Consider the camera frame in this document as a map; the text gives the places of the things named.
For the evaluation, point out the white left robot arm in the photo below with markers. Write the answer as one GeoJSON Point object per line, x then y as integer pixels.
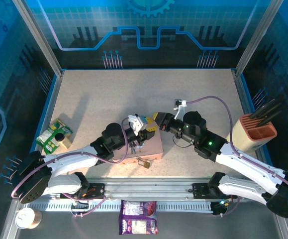
{"type": "Point", "coordinates": [66, 159]}

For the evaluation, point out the black-capped beige bottle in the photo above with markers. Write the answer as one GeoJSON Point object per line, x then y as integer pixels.
{"type": "Point", "coordinates": [59, 137]}

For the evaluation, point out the beige orange knife block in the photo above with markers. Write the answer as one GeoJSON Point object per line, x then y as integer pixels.
{"type": "Point", "coordinates": [245, 135]}

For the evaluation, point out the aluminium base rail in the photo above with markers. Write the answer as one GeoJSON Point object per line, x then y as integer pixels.
{"type": "Point", "coordinates": [146, 186]}

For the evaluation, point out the green snack bag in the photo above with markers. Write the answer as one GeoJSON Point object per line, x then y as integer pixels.
{"type": "Point", "coordinates": [49, 139]}

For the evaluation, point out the purple snack bag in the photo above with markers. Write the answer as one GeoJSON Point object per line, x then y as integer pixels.
{"type": "Point", "coordinates": [138, 220]}

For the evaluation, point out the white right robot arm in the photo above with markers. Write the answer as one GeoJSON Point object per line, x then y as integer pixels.
{"type": "Point", "coordinates": [245, 161]}

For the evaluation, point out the aluminium frame post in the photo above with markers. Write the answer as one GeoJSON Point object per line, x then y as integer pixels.
{"type": "Point", "coordinates": [258, 35]}
{"type": "Point", "coordinates": [38, 37]}

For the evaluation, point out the pink tin box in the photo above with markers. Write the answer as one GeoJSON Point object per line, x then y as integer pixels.
{"type": "Point", "coordinates": [153, 147]}

